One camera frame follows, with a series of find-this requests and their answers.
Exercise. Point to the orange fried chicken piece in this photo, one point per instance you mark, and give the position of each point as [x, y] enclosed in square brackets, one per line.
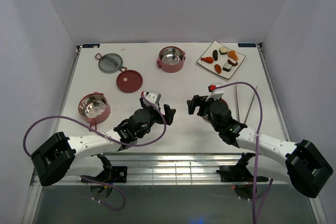
[232, 54]

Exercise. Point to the metal tongs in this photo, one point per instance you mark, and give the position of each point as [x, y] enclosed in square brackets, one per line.
[247, 104]

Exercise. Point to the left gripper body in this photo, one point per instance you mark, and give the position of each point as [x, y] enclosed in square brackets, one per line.
[155, 117]

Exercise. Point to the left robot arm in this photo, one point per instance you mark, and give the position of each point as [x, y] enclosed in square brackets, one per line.
[61, 156]

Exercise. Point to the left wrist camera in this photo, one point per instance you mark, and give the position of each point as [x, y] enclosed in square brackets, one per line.
[151, 97]

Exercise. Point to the pink bowl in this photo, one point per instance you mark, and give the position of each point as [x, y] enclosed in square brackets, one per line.
[94, 108]
[171, 59]

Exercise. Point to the sushi roll yellow top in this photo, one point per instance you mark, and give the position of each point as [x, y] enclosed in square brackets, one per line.
[223, 50]

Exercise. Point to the dark red inner lid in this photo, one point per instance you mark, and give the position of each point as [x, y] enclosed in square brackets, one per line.
[129, 81]

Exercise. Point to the pink bowl rear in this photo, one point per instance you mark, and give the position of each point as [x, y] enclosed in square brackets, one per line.
[171, 59]

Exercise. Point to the pink bowl front left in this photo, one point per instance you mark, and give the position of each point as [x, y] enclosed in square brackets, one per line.
[94, 108]

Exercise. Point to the dark red sausage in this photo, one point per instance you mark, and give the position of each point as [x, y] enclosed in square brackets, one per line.
[233, 63]

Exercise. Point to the grey lunch box lid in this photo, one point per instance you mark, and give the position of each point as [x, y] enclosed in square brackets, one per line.
[110, 63]

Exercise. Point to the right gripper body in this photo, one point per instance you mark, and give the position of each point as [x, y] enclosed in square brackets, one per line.
[202, 113]

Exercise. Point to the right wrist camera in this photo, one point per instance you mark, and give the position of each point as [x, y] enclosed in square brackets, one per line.
[215, 92]

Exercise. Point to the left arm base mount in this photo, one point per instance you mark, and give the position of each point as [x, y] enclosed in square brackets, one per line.
[108, 173]

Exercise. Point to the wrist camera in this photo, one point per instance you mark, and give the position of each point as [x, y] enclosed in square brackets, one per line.
[215, 92]
[151, 97]

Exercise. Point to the dark red lid right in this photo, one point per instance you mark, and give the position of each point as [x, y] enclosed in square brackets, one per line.
[223, 101]

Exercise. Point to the dark red lid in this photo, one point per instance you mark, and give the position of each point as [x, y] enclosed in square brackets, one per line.
[223, 101]
[129, 81]

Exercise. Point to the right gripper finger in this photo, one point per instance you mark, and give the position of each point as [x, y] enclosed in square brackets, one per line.
[193, 101]
[191, 109]

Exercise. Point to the white square plate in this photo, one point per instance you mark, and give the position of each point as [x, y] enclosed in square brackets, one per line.
[222, 59]

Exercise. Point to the aluminium frame rail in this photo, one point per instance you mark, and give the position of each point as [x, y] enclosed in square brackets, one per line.
[171, 169]

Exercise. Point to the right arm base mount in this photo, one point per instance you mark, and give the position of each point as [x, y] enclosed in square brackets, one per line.
[238, 172]

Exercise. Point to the fried chicken drumstick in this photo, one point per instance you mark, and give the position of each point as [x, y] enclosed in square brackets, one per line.
[207, 59]

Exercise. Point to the black sea cucumber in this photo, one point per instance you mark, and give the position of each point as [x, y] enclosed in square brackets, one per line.
[215, 55]

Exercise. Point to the sushi roll white top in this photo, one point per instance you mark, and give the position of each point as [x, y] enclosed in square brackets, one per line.
[227, 67]

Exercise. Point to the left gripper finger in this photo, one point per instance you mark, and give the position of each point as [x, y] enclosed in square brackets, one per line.
[169, 119]
[169, 112]

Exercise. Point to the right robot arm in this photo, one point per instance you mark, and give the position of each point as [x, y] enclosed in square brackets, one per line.
[299, 164]

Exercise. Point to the orange fried nugget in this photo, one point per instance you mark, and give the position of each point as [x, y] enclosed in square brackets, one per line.
[218, 68]

